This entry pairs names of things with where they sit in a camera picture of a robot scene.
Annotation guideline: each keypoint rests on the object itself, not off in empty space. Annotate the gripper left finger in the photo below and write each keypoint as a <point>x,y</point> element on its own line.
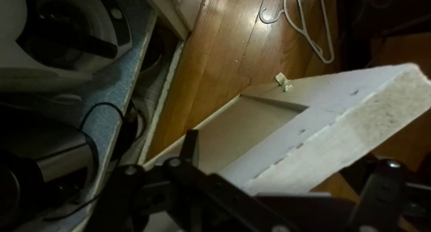
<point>188,178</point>

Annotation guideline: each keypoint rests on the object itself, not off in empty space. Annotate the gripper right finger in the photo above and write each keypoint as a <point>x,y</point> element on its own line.
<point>380,195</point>

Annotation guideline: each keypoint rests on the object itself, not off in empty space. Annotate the white cabinet door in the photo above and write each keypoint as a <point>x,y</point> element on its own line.
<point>303,131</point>

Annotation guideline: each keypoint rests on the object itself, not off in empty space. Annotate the stainless steel kitchen appliance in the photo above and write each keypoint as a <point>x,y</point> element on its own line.
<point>50,154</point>

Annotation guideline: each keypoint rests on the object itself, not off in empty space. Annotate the white clothes hanger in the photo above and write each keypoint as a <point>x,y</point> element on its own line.
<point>304,26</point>

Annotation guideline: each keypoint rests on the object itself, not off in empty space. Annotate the white round kitchen appliance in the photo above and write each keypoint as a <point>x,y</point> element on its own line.
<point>60,33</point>

